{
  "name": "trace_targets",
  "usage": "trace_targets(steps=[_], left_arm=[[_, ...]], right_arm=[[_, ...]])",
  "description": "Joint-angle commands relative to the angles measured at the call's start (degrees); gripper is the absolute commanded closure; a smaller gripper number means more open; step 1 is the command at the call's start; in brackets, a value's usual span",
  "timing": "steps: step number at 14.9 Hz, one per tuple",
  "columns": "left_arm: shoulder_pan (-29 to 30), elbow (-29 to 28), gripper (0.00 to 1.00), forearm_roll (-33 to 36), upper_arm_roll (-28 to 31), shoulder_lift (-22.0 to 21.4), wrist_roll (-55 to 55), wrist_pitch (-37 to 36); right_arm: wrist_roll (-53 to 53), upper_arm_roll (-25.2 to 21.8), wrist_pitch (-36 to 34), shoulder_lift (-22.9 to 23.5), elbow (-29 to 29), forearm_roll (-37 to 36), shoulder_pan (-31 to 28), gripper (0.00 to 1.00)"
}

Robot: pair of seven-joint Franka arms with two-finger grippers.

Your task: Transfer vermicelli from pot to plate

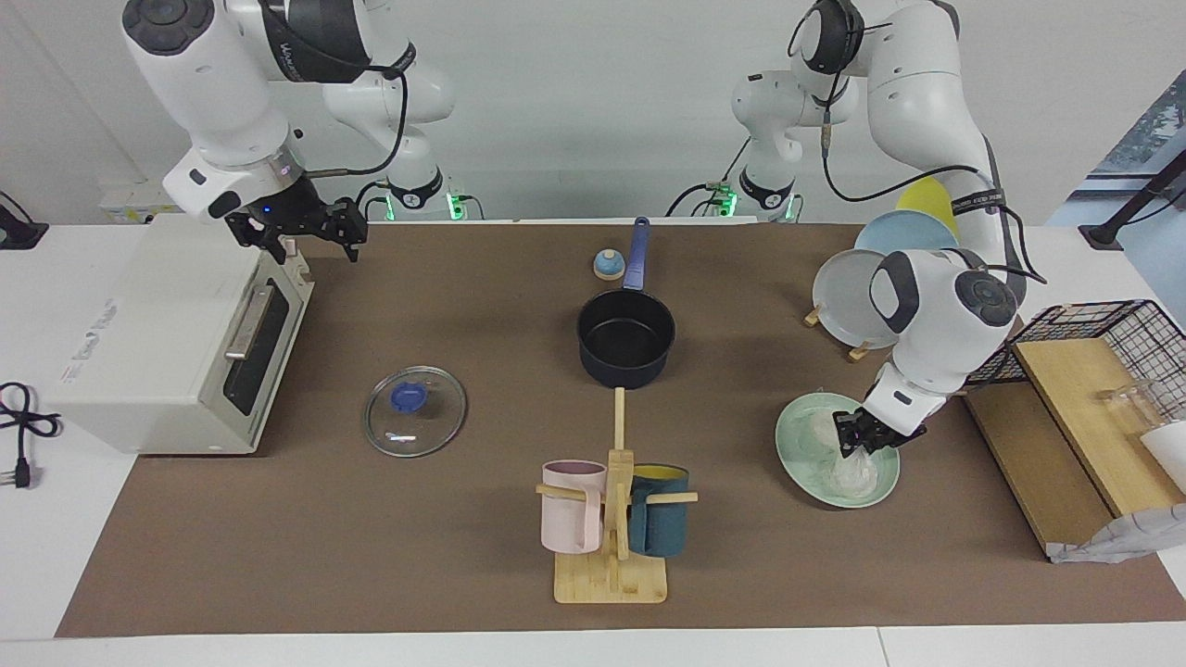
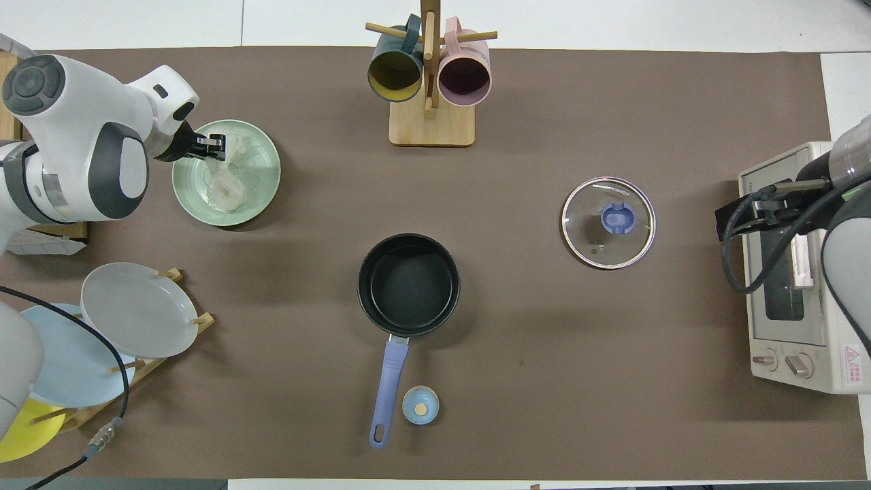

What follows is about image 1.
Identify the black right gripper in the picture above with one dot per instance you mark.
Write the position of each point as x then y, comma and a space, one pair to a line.
287, 213

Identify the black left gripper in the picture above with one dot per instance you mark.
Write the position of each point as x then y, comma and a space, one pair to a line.
889, 428

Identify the white vermicelli clump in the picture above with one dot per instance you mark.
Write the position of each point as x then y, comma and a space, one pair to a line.
852, 474

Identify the glass lid blue knob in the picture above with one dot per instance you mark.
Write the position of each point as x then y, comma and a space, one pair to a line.
412, 421

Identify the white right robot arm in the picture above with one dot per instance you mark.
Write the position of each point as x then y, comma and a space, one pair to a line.
213, 83

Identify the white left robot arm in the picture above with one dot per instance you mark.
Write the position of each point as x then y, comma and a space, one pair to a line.
927, 111

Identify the pale green plate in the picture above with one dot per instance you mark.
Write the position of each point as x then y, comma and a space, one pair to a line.
880, 472

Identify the wooden plate rack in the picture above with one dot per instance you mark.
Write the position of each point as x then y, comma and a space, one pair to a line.
860, 352

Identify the grey plate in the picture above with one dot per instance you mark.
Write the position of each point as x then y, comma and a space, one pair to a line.
843, 296

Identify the light blue plate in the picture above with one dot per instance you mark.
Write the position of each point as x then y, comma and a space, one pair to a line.
903, 236

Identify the yellow plate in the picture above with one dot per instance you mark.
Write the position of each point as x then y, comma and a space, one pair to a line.
927, 196

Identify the cream toaster oven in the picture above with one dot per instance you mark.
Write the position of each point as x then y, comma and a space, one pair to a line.
157, 352

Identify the dark teal mug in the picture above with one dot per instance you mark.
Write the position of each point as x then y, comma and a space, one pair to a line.
660, 523

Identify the clear drinking glass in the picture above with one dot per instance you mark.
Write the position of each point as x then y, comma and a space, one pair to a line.
1129, 403

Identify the wooden mug tree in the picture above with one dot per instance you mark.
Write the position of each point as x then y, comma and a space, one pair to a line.
611, 579

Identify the pink mug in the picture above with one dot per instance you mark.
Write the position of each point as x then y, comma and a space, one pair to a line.
573, 519

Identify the brown table mat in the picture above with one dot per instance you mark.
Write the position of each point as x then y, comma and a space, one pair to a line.
371, 537

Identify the white cup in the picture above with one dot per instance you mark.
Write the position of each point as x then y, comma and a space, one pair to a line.
1169, 454

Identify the black lamp stand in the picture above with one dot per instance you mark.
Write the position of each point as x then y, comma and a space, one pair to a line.
1130, 208

